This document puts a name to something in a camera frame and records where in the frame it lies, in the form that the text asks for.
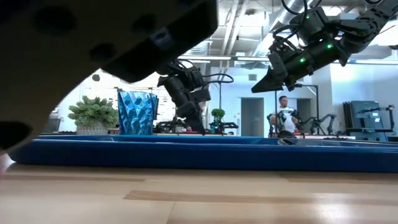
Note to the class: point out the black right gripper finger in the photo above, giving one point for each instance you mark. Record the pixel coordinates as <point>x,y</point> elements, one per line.
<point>273,74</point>

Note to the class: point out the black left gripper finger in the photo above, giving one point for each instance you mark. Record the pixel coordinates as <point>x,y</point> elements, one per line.
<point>197,124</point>

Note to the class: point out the blue faceted plastic cup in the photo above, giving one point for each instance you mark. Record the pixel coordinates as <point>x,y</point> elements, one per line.
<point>136,113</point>

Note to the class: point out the idle black robot arm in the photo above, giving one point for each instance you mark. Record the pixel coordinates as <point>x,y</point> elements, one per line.
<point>320,121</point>
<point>280,121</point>

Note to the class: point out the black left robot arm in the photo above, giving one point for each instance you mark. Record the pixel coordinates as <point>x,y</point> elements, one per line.
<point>77,37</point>

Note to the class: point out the blue plastic tray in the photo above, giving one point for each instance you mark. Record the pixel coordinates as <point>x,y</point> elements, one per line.
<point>186,155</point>

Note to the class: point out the small potted plant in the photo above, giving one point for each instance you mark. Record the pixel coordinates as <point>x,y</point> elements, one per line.
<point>218,113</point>

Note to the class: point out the person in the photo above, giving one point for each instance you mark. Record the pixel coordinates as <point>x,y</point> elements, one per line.
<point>287,116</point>

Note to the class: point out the grey-blue equipment cart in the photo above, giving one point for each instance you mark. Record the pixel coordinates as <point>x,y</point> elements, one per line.
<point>367,119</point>

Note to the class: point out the green potted plant grey pot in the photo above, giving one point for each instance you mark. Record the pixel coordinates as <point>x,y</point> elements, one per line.
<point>93,112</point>

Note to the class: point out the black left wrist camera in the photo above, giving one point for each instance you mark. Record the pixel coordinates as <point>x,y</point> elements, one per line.
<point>192,77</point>

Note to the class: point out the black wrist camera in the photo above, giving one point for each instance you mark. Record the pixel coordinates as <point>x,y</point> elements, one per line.
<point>192,77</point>
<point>311,26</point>

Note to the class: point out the black metal stand frame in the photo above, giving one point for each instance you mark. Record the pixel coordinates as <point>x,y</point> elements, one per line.
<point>316,105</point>

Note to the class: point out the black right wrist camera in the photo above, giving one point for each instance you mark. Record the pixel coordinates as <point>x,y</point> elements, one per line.
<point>311,26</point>

